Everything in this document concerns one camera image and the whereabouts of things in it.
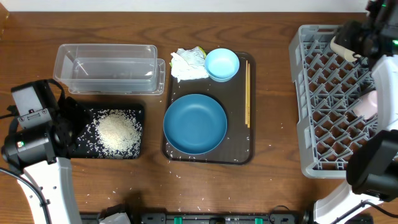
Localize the crumpled white paper napkin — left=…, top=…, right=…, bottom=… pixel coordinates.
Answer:
left=170, top=46, right=209, bottom=83

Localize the cream white cup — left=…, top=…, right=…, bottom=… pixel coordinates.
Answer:
left=330, top=36, right=362, bottom=62

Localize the white rice pile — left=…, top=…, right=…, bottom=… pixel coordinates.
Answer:
left=76, top=108, right=143, bottom=159

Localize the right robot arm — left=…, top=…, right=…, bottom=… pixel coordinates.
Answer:
left=302, top=0, right=397, bottom=223

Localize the light blue bowl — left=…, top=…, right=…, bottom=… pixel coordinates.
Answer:
left=205, top=48, right=240, bottom=82

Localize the dark blue plate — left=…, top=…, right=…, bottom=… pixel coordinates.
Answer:
left=163, top=94, right=228, bottom=155

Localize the pink cup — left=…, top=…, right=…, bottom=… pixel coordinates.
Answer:
left=353, top=90, right=377, bottom=119

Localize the black waste tray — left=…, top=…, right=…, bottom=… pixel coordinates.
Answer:
left=70, top=102, right=146, bottom=160

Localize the grey dishwasher rack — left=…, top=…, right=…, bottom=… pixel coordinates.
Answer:
left=289, top=25, right=378, bottom=179

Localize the clear plastic bin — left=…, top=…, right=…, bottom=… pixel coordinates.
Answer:
left=53, top=44, right=166, bottom=95

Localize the dark brown serving tray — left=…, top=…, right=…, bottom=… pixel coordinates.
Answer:
left=161, top=52, right=256, bottom=166

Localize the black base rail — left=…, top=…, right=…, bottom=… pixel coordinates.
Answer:
left=128, top=210, right=313, bottom=224

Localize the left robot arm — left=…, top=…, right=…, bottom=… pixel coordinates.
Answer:
left=1, top=79, right=92, bottom=223

